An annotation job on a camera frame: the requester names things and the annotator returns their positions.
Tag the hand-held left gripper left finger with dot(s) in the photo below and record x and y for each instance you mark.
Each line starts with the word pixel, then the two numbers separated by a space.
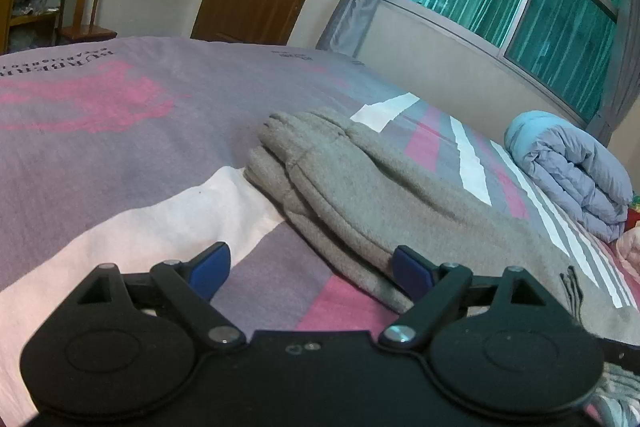
pixel 210 269

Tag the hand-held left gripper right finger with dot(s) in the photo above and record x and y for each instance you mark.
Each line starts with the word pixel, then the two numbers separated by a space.
pixel 412 274

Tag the stack of folded red clothes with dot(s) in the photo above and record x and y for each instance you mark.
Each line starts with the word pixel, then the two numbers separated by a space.
pixel 635 209

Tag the folded pink blanket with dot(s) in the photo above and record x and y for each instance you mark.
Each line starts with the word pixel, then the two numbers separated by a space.
pixel 631 247

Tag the folded blue duvet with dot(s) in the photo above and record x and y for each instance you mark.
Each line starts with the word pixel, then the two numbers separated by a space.
pixel 570 172

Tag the bed with striped sheet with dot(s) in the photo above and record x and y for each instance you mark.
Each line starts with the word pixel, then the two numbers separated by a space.
pixel 125 147

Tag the wooden shelf unit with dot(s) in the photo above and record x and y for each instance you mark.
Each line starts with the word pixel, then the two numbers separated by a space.
pixel 20 7

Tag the grey pants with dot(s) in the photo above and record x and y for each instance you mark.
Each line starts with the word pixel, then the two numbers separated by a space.
pixel 400 212

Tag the wooden chair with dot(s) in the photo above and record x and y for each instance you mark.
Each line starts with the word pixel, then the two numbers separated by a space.
pixel 82 29

